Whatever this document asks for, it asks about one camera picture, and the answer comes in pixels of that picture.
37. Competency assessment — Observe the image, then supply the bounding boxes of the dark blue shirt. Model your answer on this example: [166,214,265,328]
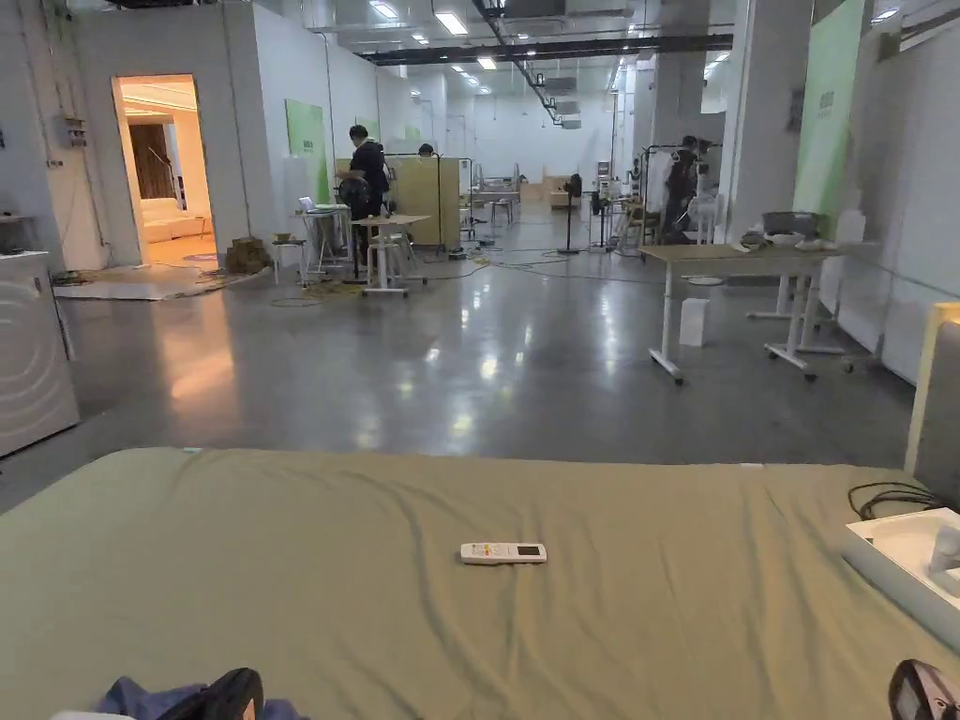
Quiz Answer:
[96,674,310,720]

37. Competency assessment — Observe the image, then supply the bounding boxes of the white open box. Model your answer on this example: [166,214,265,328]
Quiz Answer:
[839,507,960,653]

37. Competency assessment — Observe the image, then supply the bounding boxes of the bed with pale green sheet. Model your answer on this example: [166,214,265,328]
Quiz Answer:
[0,447,960,720]

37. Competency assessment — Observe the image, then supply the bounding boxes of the white remote control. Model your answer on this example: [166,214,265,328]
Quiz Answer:
[460,541,548,567]

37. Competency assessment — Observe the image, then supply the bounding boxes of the white washing machine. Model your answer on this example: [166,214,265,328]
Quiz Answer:
[0,250,83,459]

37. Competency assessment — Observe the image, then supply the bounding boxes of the white carton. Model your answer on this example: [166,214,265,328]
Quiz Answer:
[679,297,712,349]

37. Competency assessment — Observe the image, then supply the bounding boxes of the pile of brown cartons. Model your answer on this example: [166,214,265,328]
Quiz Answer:
[228,235,273,275]

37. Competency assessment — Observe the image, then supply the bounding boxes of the wooden table with white legs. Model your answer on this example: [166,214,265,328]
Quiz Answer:
[637,212,850,386]

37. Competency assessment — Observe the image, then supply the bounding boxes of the white sofa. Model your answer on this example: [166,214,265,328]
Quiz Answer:
[140,197,209,245]

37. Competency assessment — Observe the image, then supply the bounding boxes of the small wooden table white legs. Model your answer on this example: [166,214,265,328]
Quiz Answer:
[349,213,433,297]

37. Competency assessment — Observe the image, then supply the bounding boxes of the wooden cabinet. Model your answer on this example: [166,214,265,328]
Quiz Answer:
[389,155,462,248]

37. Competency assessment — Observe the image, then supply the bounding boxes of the black standing fan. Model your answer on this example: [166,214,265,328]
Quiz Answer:
[556,172,588,256]

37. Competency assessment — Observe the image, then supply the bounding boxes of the black cable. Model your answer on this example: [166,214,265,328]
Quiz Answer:
[847,482,943,522]

